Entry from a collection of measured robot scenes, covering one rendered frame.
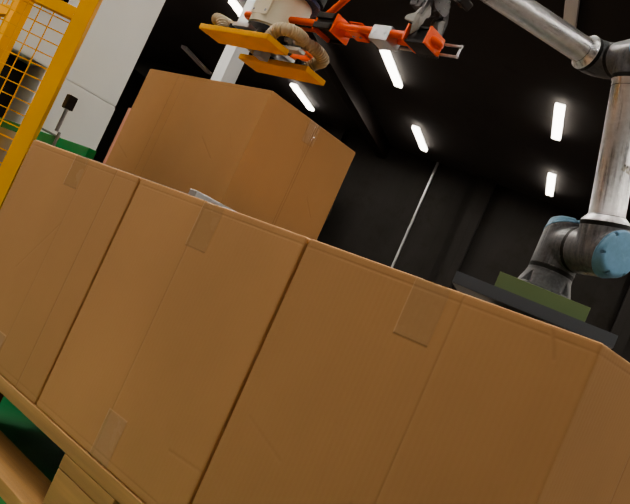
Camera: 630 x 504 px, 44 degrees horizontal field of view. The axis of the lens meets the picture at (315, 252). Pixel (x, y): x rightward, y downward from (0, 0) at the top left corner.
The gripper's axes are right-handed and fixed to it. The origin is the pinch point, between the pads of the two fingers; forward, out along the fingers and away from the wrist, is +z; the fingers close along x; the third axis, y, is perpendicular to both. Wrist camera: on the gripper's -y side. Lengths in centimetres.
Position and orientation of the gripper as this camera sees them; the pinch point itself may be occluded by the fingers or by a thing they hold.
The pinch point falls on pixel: (423, 40)
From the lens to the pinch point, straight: 217.2
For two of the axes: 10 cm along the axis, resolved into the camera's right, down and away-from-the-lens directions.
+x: -6.0, -3.3, -7.3
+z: -4.1, 9.1, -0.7
